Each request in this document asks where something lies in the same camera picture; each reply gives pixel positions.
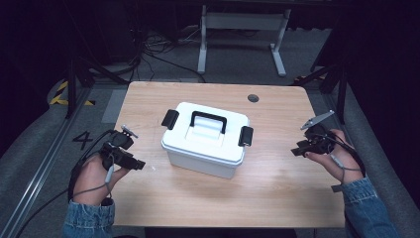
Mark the black tripod stand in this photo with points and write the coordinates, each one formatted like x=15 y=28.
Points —
x=341 y=92
x=72 y=86

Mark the white lidded storage box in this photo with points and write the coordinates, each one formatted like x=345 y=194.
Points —
x=214 y=145

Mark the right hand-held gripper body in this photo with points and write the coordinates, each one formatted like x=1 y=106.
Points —
x=317 y=140

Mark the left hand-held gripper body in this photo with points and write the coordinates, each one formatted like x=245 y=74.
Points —
x=116 y=145

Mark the metal floor rail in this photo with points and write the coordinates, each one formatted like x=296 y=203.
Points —
x=43 y=165

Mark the grey round table grommet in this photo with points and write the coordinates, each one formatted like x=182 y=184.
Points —
x=253 y=98

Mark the white plastic storage box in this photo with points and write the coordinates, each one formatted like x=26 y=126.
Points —
x=204 y=165

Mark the person's right hand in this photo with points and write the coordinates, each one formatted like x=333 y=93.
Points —
x=346 y=162

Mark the black box latch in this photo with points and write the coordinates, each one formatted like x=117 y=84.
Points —
x=170 y=119
x=245 y=136

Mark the yellow black hazard tape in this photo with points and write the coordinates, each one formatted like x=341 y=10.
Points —
x=59 y=95

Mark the white metal stand frame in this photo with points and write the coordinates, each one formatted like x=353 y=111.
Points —
x=244 y=21

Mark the person's left hand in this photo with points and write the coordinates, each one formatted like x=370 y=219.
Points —
x=89 y=181

